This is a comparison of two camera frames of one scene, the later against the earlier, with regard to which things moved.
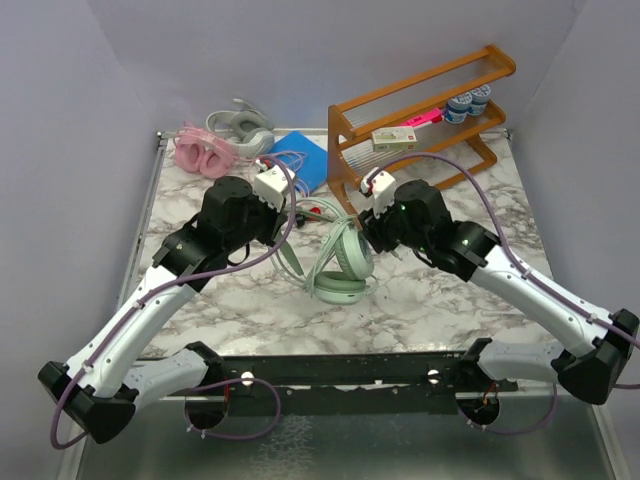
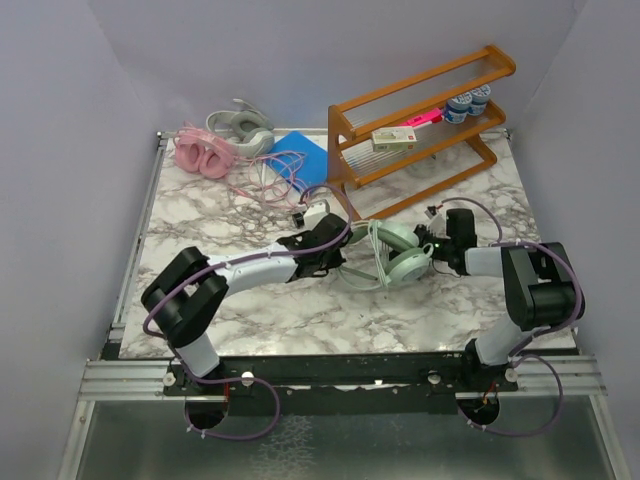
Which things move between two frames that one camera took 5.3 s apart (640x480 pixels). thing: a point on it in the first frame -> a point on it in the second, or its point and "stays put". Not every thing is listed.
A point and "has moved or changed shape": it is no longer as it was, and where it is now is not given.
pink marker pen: (434, 115) stays put
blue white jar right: (478, 102) stays put
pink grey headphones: (227, 135) stays put
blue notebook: (307, 158) stays put
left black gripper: (277, 220) -> (334, 261)
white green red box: (393, 139) stays put
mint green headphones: (322, 248) has moved or changed shape
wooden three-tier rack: (423, 128) stays put
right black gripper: (374, 228) -> (422, 232)
